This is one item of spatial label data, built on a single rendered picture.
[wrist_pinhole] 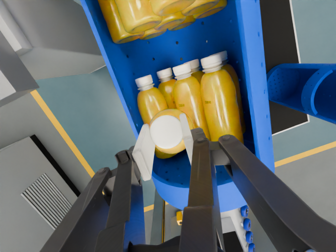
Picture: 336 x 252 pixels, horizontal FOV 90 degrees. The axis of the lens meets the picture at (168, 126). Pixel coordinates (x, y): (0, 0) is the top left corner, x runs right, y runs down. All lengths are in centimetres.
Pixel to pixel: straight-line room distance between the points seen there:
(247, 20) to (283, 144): 177
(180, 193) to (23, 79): 45
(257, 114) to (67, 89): 157
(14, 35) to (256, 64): 54
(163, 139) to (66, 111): 160
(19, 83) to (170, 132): 42
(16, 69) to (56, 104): 125
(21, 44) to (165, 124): 47
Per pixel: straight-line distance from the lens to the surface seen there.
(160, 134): 19
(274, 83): 153
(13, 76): 53
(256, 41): 29
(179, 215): 81
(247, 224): 82
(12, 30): 60
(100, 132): 169
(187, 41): 50
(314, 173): 237
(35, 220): 176
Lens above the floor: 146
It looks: 70 degrees down
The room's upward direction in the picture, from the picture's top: 179 degrees clockwise
